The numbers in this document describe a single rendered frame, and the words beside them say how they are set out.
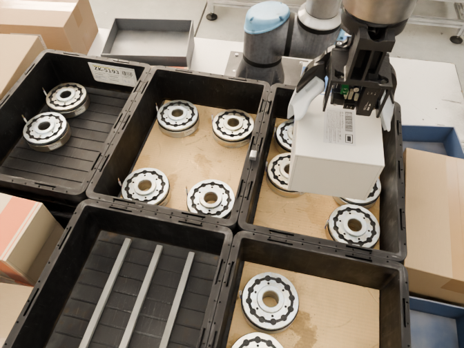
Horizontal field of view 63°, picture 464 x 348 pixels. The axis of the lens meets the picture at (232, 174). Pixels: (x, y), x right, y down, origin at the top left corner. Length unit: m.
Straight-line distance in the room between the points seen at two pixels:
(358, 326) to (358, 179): 0.30
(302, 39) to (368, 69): 0.60
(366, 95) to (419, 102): 0.86
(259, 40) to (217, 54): 0.35
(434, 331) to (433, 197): 0.28
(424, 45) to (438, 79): 1.46
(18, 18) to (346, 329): 1.27
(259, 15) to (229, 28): 1.71
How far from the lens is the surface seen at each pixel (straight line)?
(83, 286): 0.80
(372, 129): 0.58
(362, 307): 0.78
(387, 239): 0.80
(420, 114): 1.30
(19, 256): 0.80
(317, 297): 0.76
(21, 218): 0.80
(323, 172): 0.55
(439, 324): 0.97
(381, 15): 0.44
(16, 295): 0.81
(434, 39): 3.00
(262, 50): 1.09
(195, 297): 0.75
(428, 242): 0.84
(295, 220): 0.82
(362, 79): 0.47
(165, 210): 0.71
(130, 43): 1.39
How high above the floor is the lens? 1.54
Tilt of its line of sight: 55 degrees down
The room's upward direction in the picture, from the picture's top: straight up
